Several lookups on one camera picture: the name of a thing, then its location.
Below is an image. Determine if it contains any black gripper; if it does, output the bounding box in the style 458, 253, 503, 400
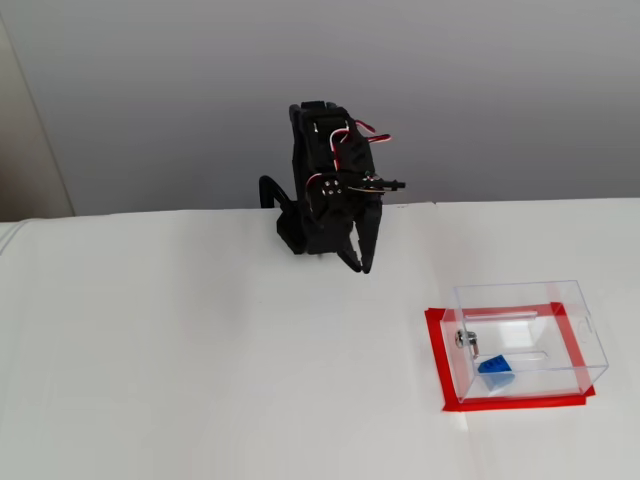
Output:
304, 172, 384, 276

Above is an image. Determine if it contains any blue lego brick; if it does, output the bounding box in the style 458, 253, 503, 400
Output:
476, 355, 517, 390

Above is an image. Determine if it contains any transparent plastic box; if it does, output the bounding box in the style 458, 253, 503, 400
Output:
451, 279, 610, 404

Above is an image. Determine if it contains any black table clamp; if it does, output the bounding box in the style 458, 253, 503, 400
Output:
257, 174, 294, 214

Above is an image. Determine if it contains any silver cam lock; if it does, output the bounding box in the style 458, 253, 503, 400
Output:
453, 329, 482, 359

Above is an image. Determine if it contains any red base plate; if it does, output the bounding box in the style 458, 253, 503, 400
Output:
424, 301, 598, 413

